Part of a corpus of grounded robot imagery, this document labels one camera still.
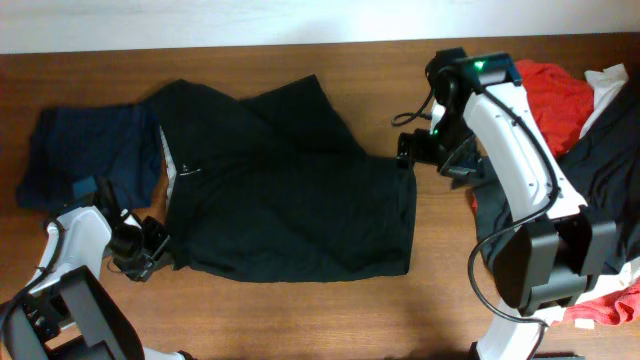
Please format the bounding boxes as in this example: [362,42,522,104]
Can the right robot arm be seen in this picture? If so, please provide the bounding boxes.
[397,48,616,359]

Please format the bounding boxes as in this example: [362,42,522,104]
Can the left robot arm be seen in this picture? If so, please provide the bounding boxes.
[1,177,190,360]

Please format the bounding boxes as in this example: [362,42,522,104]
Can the black shorts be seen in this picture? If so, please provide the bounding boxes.
[143,75,417,283]

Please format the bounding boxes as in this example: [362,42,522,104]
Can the black garment with white letters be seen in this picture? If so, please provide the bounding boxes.
[472,74,640,276]

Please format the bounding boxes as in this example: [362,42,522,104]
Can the red and white garment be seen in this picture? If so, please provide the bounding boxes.
[542,258,639,330]

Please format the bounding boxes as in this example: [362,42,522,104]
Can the folded navy blue garment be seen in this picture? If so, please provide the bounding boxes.
[16,105,162,211]

